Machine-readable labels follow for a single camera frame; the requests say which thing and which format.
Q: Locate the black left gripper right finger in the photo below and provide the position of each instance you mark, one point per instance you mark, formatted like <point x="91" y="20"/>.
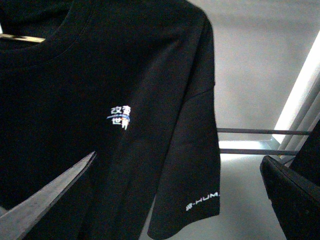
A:
<point x="295" y="200"/>

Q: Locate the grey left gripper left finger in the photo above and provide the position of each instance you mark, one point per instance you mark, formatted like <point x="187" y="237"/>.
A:
<point x="37" y="200"/>

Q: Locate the black printed t-shirt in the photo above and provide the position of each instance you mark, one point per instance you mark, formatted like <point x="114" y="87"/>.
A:
<point x="132" y="81"/>

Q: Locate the wooden clothes hanger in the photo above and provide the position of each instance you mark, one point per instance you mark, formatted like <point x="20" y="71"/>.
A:
<point x="22" y="38"/>

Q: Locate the grey metal ceiling rails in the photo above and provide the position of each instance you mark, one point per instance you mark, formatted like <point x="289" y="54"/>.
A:
<point x="258" y="147"/>

